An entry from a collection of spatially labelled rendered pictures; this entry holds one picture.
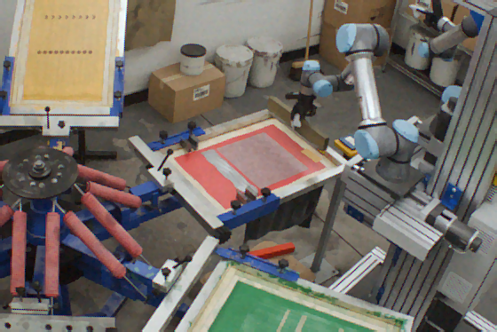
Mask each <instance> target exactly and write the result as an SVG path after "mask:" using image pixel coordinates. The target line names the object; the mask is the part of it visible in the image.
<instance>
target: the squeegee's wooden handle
mask: <svg viewBox="0 0 497 332"><path fill-rule="evenodd" d="M267 110H268V111H269V112H271V111H272V112H273V113H275V114H276V115H277V116H278V117H280V118H281V119H282V120H284V121H285V122H286V123H288V124H289V125H290V126H292V125H291V120H290V114H291V111H292V109H290V108H289V107H287V106H286V105H285V104H283V103H282V102H280V101H279V100H278V99H276V98H275V97H274V96H271V97H270V98H269V102H268V107H267ZM299 121H300V123H301V127H297V126H296V127H295V129H296V130H297V131H299V132H300V133H301V134H303V135H304V136H305V137H307V138H308V139H309V140H310V141H311V142H312V143H313V144H314V145H315V146H317V147H318V149H319V150H320V151H321V152H324V151H327V147H328V143H329V140H330V137H329V136H327V135H326V134H325V133H323V132H322V131H321V130H319V129H318V128H316V127H315V126H313V125H312V124H311V123H309V122H308V121H307V120H305V119H303V118H302V116H300V118H299Z"/></svg>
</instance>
